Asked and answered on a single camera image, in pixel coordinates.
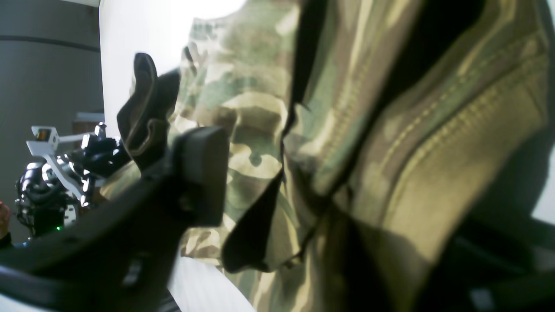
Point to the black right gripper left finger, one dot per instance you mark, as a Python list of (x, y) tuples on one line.
[(120, 256)]

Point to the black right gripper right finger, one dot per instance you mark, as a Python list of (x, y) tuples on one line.
[(506, 267)]

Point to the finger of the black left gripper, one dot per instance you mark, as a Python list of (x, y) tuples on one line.
[(143, 120)]

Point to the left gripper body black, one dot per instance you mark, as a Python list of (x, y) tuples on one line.
[(99, 154)]

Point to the camouflage T-shirt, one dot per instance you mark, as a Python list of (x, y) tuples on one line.
[(362, 134)]

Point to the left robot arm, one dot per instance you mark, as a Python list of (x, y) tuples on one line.
[(53, 193)]

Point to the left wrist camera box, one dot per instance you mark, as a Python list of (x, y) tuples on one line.
[(45, 141)]

